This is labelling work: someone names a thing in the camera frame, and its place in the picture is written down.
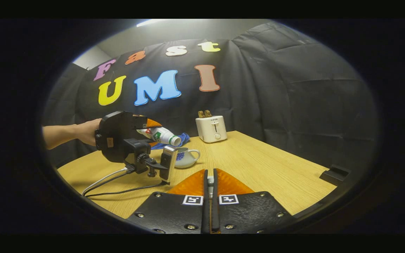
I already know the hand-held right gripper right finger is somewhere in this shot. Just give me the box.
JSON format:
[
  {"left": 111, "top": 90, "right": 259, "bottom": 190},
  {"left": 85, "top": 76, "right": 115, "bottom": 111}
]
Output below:
[{"left": 212, "top": 169, "right": 297, "bottom": 234}]

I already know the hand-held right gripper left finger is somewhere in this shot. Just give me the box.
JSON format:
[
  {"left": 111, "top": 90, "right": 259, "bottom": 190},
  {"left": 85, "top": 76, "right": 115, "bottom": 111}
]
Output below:
[{"left": 126, "top": 169, "right": 211, "bottom": 234}]

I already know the white water bottle green label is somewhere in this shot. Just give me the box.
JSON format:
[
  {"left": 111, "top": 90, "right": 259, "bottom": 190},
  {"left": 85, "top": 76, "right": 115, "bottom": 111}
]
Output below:
[{"left": 136, "top": 126, "right": 182, "bottom": 147}]

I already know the white blue teacup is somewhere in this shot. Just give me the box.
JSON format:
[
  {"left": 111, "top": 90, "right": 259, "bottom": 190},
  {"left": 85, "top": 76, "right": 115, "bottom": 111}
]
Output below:
[{"left": 174, "top": 147, "right": 201, "bottom": 169}]

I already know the blue towel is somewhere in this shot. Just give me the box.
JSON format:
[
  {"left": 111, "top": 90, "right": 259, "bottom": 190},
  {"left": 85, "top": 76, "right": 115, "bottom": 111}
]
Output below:
[{"left": 152, "top": 132, "right": 191, "bottom": 151}]

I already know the white toaster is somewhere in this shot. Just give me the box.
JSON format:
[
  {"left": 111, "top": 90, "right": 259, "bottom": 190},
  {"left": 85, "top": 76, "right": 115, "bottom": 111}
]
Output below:
[{"left": 195, "top": 115, "right": 228, "bottom": 143}]

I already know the black plastic stand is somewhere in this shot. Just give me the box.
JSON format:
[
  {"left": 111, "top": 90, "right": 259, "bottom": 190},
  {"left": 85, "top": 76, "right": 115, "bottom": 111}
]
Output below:
[{"left": 319, "top": 164, "right": 351, "bottom": 186}]

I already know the black backdrop cloth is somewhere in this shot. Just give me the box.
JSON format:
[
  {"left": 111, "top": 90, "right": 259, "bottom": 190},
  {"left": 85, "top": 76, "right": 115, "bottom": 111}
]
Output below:
[{"left": 43, "top": 22, "right": 379, "bottom": 169}]

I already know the white cable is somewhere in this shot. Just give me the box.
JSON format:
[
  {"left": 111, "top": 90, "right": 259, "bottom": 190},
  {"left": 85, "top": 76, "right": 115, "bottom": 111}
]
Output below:
[{"left": 82, "top": 167, "right": 130, "bottom": 196}]

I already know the black cable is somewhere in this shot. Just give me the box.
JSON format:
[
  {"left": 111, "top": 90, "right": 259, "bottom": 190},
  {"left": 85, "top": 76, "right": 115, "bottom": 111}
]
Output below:
[{"left": 84, "top": 170, "right": 170, "bottom": 198}]

